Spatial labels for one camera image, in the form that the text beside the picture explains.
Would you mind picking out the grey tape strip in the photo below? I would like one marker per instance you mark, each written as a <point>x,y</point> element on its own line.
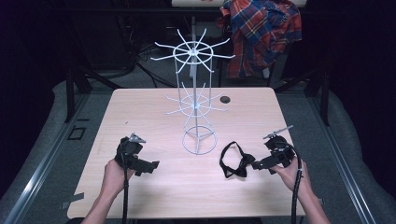
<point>73,200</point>

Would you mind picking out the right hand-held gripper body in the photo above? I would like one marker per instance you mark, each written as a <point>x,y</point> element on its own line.
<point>280,151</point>

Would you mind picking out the grey metal pole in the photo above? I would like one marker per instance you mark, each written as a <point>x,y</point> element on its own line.
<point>193,37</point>

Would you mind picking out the black bow tie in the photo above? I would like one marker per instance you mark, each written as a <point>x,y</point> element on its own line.
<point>239,163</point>

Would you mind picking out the plaid shirt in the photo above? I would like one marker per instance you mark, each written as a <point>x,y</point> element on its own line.
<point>261,34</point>

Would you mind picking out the dark round table grommet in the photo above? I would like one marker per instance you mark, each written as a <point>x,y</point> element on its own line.
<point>225,99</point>

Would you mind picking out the person's left hand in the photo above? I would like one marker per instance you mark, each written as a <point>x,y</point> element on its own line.
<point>113,177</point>

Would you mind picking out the person's right hand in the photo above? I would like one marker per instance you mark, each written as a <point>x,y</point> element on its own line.
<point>291,175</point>

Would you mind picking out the metal floor rail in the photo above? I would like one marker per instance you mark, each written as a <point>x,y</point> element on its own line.
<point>40,168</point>
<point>342,168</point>

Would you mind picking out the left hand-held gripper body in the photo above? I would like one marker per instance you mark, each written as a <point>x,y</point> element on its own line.
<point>129,152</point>

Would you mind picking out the black metal stand frame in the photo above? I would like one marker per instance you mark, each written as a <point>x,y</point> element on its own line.
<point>71,93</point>
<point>323,93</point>

